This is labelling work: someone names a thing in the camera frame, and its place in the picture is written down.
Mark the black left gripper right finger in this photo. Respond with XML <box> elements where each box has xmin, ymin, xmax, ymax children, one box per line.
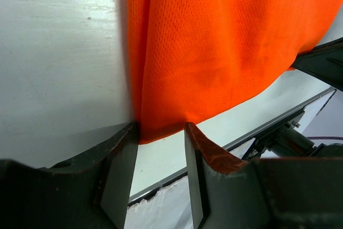
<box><xmin>184</xmin><ymin>122</ymin><xmax>271</xmax><ymax>228</ymax></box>

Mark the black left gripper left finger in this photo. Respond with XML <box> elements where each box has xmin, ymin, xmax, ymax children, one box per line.
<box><xmin>1</xmin><ymin>122</ymin><xmax>139</xmax><ymax>228</ymax></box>

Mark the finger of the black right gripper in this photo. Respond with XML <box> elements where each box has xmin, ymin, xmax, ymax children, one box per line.
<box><xmin>292</xmin><ymin>38</ymin><xmax>343</xmax><ymax>91</ymax></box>

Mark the orange t shirt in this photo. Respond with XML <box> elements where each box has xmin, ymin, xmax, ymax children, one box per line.
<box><xmin>127</xmin><ymin>0</ymin><xmax>342</xmax><ymax>144</ymax></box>

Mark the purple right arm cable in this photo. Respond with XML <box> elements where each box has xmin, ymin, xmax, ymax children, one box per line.
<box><xmin>308</xmin><ymin>135</ymin><xmax>343</xmax><ymax>142</ymax></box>

